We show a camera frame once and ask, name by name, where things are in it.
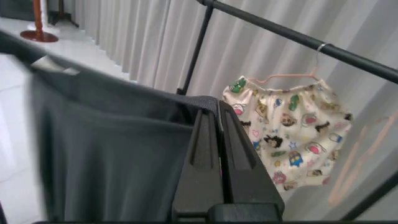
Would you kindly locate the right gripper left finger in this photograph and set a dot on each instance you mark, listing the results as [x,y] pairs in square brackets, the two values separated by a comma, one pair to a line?
[199,174]

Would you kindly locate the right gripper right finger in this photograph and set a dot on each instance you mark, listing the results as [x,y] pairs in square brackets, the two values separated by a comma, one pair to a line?
[245,180]

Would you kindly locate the cream printed shorts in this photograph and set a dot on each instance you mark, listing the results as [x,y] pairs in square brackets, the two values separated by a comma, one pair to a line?
[295,130]

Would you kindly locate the dark grey garment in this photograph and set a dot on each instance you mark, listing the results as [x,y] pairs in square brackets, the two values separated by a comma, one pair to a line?
[109,149]

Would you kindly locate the pink clothes hanger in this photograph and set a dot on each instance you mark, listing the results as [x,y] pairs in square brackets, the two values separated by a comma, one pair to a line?
[351,174]
[292,75]

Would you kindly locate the black clothes rack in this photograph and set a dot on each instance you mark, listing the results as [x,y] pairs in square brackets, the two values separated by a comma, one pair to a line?
[280,31]

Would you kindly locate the red floor stand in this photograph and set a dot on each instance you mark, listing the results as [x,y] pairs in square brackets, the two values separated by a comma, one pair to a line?
[38,34]

